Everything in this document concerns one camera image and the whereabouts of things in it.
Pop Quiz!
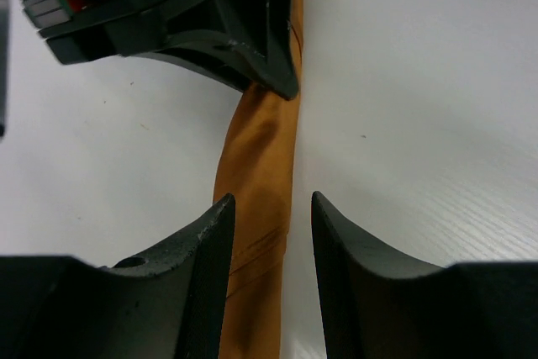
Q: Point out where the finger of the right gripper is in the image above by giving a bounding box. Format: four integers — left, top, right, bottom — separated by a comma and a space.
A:
167, 0, 299, 100

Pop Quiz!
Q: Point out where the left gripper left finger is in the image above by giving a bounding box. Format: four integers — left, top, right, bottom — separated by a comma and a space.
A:
1, 195, 235, 358

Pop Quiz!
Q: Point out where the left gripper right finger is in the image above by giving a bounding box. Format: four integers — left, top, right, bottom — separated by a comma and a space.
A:
311, 193, 537, 358

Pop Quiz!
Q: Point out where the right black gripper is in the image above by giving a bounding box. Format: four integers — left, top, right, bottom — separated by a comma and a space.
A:
21, 0, 251, 92

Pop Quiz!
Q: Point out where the orange-brown cloth napkin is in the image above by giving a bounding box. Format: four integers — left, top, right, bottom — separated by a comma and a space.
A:
212, 0, 307, 359

